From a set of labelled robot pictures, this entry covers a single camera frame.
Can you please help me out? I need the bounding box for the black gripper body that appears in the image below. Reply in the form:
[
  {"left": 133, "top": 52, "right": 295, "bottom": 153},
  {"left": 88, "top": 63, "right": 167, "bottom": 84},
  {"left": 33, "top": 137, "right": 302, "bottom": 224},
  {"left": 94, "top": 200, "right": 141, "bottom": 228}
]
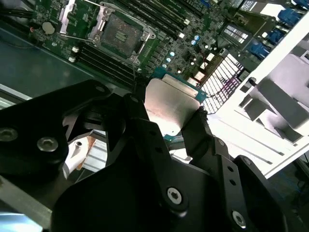
[{"left": 52, "top": 156, "right": 233, "bottom": 232}]

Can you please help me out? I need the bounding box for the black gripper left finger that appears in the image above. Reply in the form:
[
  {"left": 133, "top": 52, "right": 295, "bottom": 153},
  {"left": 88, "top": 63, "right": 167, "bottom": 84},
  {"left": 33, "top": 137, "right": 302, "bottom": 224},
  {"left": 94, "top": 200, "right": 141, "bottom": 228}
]
[{"left": 0, "top": 79, "right": 191, "bottom": 215}]

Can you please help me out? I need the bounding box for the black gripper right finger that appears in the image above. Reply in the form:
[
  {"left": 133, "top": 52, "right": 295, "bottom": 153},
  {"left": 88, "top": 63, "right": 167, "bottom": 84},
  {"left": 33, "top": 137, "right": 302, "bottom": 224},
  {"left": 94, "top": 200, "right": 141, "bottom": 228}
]
[{"left": 182, "top": 108, "right": 290, "bottom": 232}]

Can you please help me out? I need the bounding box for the silver CPU green substrate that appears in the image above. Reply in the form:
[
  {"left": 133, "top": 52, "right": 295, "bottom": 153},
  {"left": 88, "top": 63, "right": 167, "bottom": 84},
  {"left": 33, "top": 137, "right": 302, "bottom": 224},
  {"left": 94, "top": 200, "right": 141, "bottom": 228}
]
[{"left": 144, "top": 67, "right": 208, "bottom": 142}]

